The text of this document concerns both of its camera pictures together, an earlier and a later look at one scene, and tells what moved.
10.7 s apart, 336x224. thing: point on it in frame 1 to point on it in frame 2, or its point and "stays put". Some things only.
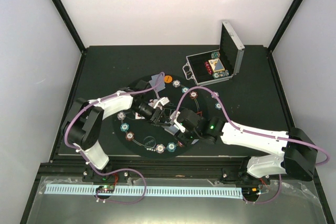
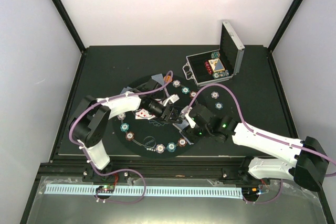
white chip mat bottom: x=160 y=148 stays put
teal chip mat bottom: x=171 y=147 stays put
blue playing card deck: x=171 y=129 to x=182 y=125
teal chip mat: x=124 y=127 stays put
